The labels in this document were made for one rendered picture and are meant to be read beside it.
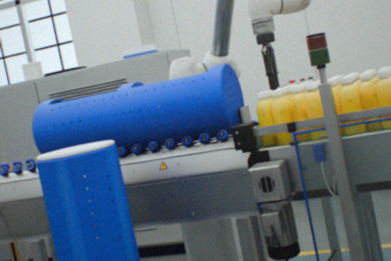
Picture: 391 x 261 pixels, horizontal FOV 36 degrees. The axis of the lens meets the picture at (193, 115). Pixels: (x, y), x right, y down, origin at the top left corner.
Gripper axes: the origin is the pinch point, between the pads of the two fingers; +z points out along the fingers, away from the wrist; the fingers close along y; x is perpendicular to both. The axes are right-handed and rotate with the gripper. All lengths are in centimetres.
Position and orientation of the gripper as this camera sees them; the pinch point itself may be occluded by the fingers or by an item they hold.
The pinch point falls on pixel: (274, 83)
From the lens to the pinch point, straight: 244.6
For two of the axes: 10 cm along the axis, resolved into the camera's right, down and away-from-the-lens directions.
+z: 1.9, 9.8, 0.5
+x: 9.2, -1.6, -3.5
